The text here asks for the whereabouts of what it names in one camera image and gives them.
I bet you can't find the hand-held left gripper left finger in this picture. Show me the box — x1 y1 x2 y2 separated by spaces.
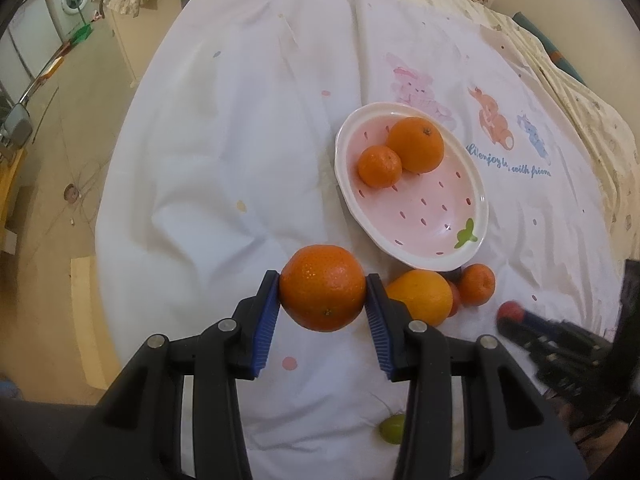
57 270 281 480

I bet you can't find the large yellowish orange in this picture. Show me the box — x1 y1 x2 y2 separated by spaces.
386 269 454 328

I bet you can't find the beige patterned quilt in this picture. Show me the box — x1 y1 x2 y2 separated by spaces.
345 0 640 261

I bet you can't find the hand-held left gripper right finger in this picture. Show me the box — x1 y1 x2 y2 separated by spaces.
364 274 588 480

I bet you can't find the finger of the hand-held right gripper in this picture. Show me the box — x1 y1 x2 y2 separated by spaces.
497 316 563 356

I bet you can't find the large deep orange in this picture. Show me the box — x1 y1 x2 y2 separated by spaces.
386 116 445 174

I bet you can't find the teal cushion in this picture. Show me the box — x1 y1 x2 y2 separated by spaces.
512 12 587 87

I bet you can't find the yellow wooden furniture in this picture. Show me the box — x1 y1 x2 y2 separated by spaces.
0 149 27 257

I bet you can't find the pink strawberry pattern plate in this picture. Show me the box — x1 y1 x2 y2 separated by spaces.
334 102 489 271

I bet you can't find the white printed blanket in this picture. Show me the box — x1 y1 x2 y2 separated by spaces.
95 0 626 480

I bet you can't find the green lime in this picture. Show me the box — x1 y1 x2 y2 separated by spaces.
378 413 407 446

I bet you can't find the small orange mandarin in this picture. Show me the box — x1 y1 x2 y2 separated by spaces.
457 263 496 307

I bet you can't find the medium orange mandarin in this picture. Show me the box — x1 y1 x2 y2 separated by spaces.
278 244 367 333
357 145 403 189

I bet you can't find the chrome mirror with rod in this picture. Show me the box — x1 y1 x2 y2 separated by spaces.
0 52 68 150

